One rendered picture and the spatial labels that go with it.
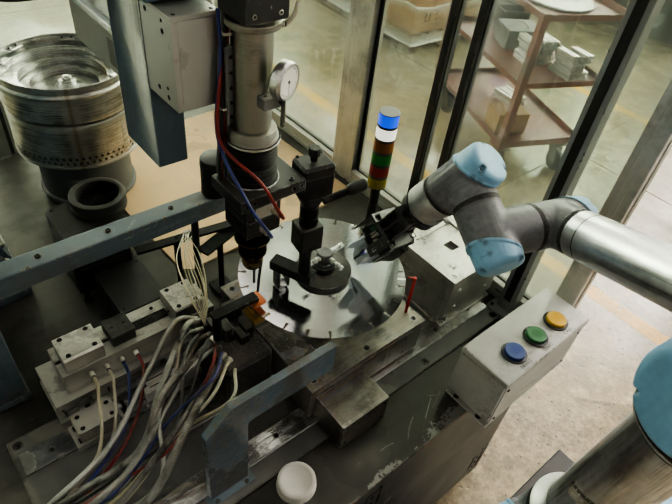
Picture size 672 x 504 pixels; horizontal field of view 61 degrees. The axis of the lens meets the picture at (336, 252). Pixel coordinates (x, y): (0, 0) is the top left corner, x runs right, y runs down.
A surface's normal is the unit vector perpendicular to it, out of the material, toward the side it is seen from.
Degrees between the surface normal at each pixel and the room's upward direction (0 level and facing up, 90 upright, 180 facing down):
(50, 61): 90
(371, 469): 0
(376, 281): 0
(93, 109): 90
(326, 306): 0
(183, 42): 90
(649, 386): 83
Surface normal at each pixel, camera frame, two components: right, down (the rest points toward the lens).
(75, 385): 0.63, 0.57
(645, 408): -0.90, 0.08
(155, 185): 0.11, -0.73
